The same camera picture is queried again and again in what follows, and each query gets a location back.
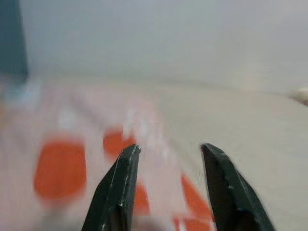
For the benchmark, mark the white sheeted mattress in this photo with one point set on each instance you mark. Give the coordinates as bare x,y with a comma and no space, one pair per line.
240,125

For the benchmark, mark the pink pillow with orange spots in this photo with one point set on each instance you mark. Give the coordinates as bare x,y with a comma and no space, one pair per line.
60,120

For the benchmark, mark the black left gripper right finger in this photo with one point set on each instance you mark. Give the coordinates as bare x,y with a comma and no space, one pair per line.
231,192

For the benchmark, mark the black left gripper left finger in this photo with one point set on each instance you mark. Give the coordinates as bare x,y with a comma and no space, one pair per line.
115,192

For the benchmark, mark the teal upholstered headboard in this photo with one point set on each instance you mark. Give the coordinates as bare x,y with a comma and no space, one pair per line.
12,36

